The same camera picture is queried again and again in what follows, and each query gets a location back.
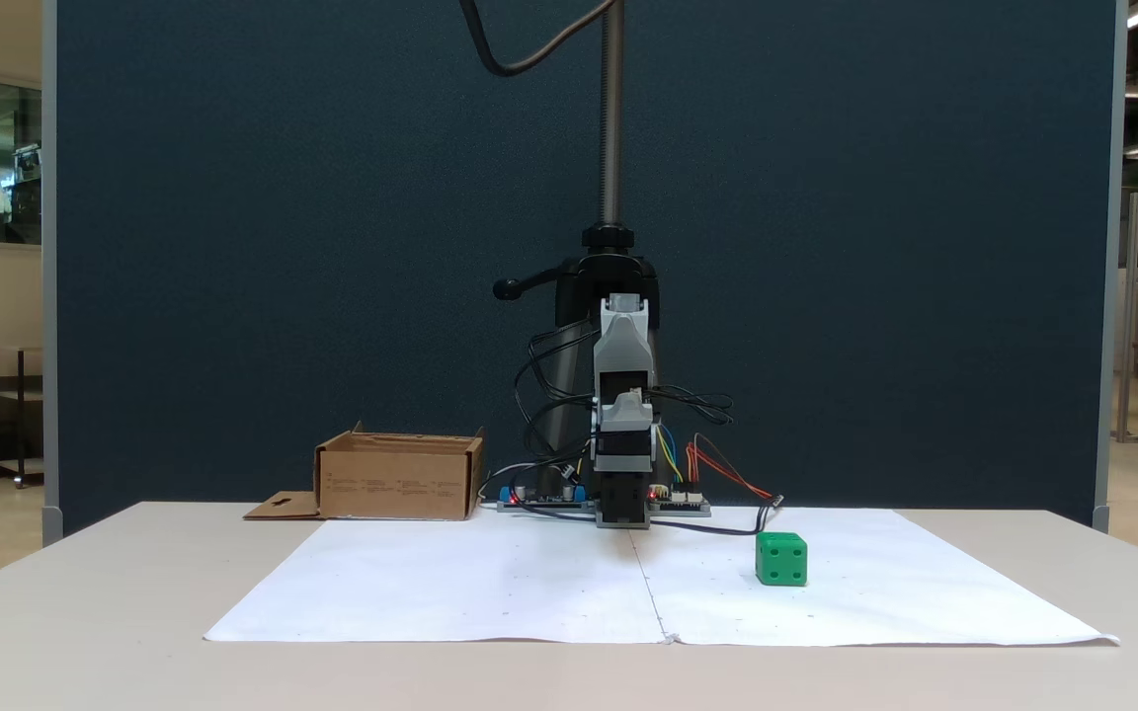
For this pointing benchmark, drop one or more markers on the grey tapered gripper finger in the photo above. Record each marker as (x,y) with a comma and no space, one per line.
(625,415)

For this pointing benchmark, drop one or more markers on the green dice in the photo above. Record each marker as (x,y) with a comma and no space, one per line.
(781,561)

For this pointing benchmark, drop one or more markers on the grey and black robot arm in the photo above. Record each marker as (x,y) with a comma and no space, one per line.
(623,346)

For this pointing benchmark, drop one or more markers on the circuit board with red LED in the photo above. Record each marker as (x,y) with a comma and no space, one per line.
(680,504)

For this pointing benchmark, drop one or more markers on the blue circuit board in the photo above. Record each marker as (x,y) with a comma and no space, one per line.
(539,499)

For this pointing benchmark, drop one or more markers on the white paper sheet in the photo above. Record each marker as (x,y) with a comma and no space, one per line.
(529,583)

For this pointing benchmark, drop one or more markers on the brown cardboard box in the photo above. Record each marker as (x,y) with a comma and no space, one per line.
(396,484)

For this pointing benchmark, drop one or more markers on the dark blue partition panel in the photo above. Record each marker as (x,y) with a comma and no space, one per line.
(283,247)

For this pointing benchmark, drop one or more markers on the black shelf cart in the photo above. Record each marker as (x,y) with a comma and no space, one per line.
(18,395)

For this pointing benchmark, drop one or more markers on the framed window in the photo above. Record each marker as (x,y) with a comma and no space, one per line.
(11,158)

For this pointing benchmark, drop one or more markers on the black camera stand with pole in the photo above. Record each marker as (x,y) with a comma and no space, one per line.
(611,118)

